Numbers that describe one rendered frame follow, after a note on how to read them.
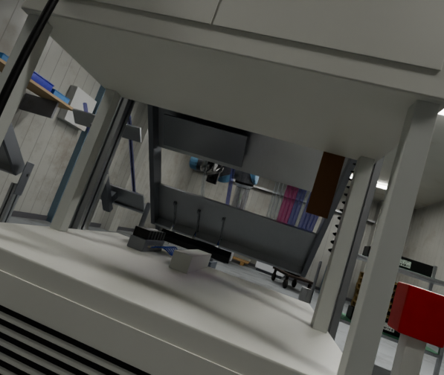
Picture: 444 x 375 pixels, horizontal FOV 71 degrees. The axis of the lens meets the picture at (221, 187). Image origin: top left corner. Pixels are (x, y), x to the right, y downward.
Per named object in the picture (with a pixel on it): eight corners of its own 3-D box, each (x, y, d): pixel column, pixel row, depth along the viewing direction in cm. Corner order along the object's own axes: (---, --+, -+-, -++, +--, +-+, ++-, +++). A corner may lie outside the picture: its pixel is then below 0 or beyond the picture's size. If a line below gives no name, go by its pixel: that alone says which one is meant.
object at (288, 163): (153, 151, 117) (160, 145, 121) (331, 204, 104) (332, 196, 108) (152, 59, 97) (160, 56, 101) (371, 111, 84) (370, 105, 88)
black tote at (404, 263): (367, 257, 299) (370, 245, 300) (361, 257, 315) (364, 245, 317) (430, 277, 287) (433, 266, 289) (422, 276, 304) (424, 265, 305)
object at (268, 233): (157, 219, 141) (161, 214, 144) (301, 269, 128) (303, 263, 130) (157, 185, 130) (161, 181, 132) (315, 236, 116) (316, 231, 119)
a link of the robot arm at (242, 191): (219, 242, 201) (240, 160, 196) (240, 250, 196) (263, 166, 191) (212, 246, 190) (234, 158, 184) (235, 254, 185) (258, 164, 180)
